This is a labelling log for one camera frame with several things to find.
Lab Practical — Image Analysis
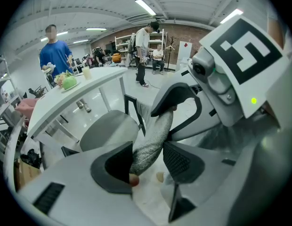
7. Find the white metal storage rack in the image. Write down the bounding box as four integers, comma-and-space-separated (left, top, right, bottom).
0, 54, 23, 150

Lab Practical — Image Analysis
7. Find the person's right forearm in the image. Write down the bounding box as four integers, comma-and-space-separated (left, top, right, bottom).
267, 13, 286, 49

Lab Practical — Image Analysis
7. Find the cup of beige drink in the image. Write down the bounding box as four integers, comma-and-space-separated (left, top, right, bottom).
81, 66, 92, 80

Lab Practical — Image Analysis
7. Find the grey fisheye camera pod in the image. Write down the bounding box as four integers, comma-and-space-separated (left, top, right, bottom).
192, 47, 217, 83

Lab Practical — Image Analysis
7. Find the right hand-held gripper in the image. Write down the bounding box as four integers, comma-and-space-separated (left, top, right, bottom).
195, 14, 292, 129

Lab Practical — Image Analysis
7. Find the artificial flower bouquet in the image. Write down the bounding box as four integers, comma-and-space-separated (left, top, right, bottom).
53, 71, 76, 87

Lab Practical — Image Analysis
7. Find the white open shelving unit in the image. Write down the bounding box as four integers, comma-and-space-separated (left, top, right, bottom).
114, 28, 168, 67

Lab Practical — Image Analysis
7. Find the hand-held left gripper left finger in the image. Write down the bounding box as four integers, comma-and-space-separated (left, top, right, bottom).
16, 141, 158, 226

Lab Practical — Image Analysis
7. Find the grey armchair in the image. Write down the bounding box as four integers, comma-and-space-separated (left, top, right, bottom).
61, 94, 175, 177

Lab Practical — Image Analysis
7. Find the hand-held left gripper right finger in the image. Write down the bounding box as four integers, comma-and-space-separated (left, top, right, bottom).
160, 139, 258, 226

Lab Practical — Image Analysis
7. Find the large cardboard box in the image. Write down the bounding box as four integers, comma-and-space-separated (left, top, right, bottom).
14, 159, 42, 191

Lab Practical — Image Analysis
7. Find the pink armchair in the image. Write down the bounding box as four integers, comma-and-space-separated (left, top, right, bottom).
14, 97, 41, 118

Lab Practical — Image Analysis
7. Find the orange seat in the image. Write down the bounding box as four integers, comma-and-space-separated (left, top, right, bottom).
111, 52, 122, 64

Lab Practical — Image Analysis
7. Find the dark coat rack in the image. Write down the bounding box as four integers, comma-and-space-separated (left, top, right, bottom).
165, 35, 177, 70

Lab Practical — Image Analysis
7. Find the green round cabbage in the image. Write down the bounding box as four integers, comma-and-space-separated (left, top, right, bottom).
62, 76, 78, 90

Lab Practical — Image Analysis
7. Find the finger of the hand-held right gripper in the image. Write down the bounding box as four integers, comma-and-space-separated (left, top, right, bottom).
169, 95, 223, 142
150, 69, 203, 118

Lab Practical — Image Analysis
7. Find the white standing board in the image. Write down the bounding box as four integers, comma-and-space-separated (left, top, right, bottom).
176, 40, 193, 72

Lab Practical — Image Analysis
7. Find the black bag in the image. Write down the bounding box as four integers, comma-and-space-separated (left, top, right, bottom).
20, 148, 42, 170

